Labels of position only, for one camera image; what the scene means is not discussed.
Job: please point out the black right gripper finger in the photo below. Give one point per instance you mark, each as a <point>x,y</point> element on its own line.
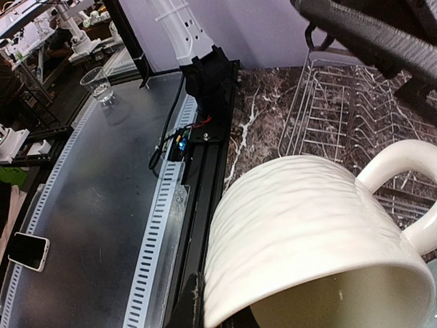
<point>188,311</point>

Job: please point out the white ribbed ceramic mug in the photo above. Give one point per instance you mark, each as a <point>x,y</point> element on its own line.
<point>302,242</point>

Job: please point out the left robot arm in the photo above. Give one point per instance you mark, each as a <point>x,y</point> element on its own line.
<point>212,80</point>

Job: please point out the smartphone with white case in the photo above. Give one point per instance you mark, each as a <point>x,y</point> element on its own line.
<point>29,251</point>

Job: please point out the clear drinking glass outside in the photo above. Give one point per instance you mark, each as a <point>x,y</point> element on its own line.
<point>98,84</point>

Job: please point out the black aluminium front rail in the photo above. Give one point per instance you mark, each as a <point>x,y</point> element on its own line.
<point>205,161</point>

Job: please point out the white slotted cable duct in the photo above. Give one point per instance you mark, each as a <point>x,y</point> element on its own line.
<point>151,282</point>

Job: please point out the wire dish rack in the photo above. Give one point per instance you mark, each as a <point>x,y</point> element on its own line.
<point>347,112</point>

